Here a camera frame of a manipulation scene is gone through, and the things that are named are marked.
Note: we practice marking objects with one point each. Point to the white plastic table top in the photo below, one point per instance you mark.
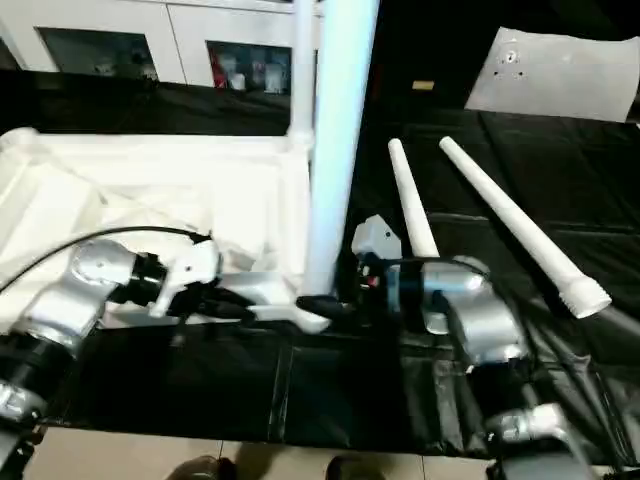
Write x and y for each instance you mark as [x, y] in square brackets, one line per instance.
[150, 180]

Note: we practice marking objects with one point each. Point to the white plastic table leg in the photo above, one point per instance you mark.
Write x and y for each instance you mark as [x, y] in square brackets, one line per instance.
[520, 225]
[412, 210]
[302, 65]
[340, 125]

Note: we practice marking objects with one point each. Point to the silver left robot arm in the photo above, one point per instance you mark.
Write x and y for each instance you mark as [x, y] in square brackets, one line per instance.
[70, 295]

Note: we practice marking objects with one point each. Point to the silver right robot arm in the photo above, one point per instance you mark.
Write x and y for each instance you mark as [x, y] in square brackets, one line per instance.
[480, 320]

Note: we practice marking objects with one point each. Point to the dark brown rounded object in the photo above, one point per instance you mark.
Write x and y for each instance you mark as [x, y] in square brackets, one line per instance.
[205, 467]
[350, 467]

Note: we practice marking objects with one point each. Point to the black work mat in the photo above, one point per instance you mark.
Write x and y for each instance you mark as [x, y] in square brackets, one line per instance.
[550, 175]

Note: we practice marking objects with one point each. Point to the black cabinet with gold label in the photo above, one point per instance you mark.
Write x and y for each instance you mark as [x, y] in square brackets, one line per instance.
[425, 45]

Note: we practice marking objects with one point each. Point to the white cabinet with glass doors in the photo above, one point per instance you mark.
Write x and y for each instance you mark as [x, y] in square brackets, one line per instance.
[125, 20]

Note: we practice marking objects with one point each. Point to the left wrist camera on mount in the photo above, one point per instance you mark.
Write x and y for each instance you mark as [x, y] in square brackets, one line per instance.
[190, 265]

